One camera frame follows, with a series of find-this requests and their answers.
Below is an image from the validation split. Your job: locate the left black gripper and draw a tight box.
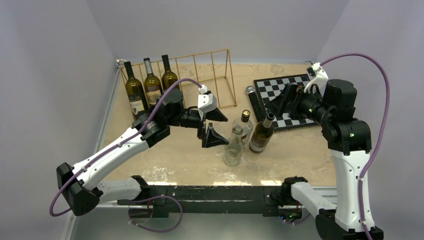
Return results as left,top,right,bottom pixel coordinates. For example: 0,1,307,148
167,106,229,147

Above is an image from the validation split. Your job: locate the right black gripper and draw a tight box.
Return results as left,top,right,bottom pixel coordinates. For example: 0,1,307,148
265,81,334,125

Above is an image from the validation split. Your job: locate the clear round glass bottle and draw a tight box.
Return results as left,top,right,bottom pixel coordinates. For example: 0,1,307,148
223,125,244,166

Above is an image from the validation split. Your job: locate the dark bottle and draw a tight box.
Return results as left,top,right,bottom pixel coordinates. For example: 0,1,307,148
161,54,179,90
124,61,149,120

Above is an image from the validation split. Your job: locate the green bottle silver cap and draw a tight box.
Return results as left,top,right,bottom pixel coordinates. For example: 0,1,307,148
143,57,163,106

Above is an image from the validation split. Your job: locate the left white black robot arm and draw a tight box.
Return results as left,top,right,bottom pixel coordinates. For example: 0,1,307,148
56,87,229,216

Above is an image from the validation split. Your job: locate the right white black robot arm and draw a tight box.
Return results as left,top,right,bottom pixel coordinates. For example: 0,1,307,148
266,79,384,240

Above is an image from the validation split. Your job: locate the clear square liquor bottle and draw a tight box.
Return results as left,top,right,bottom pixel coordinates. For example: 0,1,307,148
232,109,254,147

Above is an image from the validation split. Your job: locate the black white chessboard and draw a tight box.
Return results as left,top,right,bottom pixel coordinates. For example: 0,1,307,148
253,73,319,133

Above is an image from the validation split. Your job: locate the black mounting base bar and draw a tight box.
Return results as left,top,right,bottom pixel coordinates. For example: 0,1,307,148
117,185,302,218

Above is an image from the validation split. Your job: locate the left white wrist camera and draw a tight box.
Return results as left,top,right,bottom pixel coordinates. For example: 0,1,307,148
197,84,217,114

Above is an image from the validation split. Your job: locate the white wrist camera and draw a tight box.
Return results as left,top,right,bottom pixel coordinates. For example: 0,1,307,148
197,84,217,114
303,62,329,93

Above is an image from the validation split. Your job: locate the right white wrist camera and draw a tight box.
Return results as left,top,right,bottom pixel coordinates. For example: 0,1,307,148
303,62,329,93

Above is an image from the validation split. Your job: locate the gold wire wine rack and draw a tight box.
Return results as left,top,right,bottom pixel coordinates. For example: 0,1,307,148
118,48,238,109

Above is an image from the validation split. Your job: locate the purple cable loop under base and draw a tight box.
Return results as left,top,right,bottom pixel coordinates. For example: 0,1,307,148
127,194,184,233

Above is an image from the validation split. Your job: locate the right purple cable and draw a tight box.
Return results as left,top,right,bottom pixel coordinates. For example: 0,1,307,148
319,52,391,240

